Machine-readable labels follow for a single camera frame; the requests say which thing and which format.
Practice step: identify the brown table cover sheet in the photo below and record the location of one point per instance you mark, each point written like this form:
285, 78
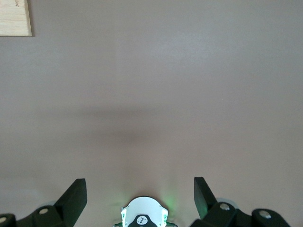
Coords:
151, 82

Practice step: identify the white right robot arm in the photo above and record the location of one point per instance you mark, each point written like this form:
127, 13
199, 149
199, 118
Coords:
144, 208

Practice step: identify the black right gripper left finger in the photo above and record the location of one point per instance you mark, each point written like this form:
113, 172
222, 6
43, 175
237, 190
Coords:
71, 203

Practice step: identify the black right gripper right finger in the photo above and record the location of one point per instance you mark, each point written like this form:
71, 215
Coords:
204, 203

